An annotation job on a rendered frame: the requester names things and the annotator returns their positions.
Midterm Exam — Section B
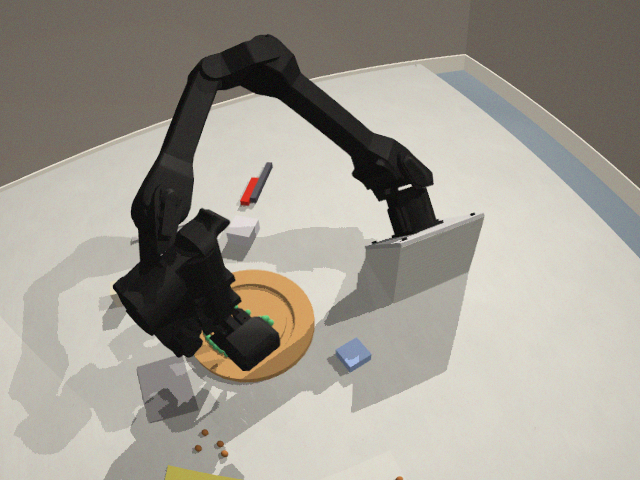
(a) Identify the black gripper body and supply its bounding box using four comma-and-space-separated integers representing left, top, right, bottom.
185, 267, 281, 371

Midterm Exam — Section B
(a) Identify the light blue block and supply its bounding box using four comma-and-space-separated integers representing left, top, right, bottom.
335, 337, 371, 373

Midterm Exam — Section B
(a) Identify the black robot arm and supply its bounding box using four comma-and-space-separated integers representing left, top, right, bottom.
113, 34, 444, 358

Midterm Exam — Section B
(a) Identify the orange round board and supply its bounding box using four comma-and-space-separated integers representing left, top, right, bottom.
194, 269, 315, 383

